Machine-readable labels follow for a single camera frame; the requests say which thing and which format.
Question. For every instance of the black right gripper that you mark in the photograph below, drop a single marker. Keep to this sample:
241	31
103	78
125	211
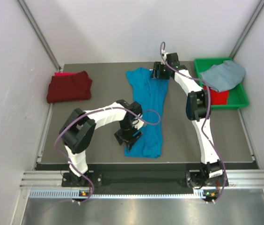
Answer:
157	66

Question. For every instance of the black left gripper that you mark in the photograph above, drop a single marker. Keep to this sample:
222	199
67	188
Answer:
129	143

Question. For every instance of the blue t shirt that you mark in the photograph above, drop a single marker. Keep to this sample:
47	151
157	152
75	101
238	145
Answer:
150	94

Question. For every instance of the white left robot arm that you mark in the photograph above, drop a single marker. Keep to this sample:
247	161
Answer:
78	130

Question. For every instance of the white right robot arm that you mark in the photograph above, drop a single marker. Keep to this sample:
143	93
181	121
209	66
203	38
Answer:
198	111

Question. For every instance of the red t shirt in bin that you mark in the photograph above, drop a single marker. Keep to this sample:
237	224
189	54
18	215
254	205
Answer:
218	98

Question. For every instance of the grey t shirt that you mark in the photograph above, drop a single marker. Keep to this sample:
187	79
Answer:
224	76

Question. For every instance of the dark red folded t shirt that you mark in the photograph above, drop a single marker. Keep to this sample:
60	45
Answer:
69	88

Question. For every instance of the green plastic bin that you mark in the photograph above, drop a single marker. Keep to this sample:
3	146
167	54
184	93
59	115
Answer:
237	96

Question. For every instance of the pink folded t shirt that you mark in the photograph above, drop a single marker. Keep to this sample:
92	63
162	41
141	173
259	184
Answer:
63	74

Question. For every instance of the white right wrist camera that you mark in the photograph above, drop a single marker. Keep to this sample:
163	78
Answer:
163	57

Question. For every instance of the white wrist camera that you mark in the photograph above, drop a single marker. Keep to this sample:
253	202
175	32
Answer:
138	124
163	57

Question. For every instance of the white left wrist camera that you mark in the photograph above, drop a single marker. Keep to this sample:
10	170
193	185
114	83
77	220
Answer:
138	124

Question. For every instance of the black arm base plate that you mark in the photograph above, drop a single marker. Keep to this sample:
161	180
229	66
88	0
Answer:
184	179

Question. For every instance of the right aluminium corner post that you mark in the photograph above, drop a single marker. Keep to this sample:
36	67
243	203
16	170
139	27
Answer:
249	25

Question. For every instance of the aluminium corner post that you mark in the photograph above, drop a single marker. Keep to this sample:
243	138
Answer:
31	20
249	25

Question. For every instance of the aluminium front rail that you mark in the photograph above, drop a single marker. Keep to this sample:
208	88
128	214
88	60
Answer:
51	184

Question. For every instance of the left aluminium corner post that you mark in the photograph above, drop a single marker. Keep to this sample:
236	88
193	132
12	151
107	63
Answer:
31	20

